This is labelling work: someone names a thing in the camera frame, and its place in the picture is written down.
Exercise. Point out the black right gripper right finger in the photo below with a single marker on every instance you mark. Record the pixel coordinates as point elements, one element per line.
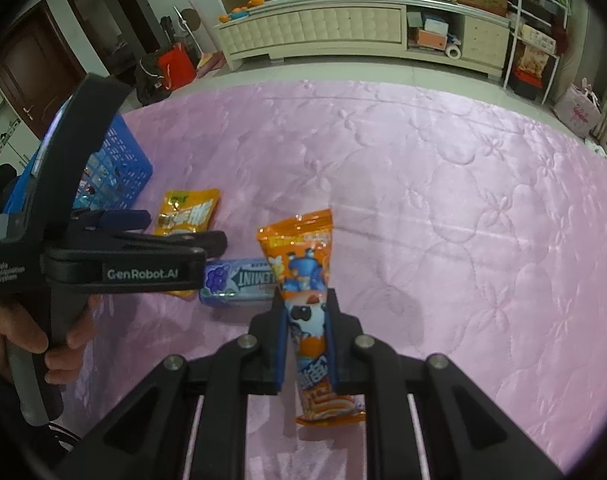
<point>425,416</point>

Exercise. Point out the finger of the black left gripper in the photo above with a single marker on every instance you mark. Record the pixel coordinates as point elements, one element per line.
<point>119,220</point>
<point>207,245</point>

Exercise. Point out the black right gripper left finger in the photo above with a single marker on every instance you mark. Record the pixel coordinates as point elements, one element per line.
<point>188,419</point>

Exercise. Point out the orange cartoon snack strip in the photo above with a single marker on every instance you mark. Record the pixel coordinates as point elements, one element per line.
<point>299,251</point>

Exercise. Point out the person's left hand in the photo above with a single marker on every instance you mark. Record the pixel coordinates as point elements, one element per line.
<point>63,363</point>

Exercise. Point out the blue mint gum pack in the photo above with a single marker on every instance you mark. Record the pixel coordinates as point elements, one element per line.
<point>228,282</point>

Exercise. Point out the orange gold snack packet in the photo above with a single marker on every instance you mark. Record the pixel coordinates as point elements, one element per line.
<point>186,212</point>

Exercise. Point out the blue plastic basket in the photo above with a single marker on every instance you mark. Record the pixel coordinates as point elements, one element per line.
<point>114,176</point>

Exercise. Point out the red bag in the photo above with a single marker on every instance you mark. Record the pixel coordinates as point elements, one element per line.
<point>177,68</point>

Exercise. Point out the dark wooden door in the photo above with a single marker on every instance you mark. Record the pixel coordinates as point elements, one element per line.
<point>38,70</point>

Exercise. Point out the pink quilted mat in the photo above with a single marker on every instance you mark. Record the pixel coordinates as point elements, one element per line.
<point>459,227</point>

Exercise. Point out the orange fruits on cabinet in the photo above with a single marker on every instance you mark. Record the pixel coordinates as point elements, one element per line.
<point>240,11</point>

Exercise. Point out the cream TV cabinet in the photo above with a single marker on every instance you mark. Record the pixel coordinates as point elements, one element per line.
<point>431,31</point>

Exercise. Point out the pink gift bag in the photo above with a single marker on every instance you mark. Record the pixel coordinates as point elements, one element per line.
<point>578,109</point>

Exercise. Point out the white metal shelf rack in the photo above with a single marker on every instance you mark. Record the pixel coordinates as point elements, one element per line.
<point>537,43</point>

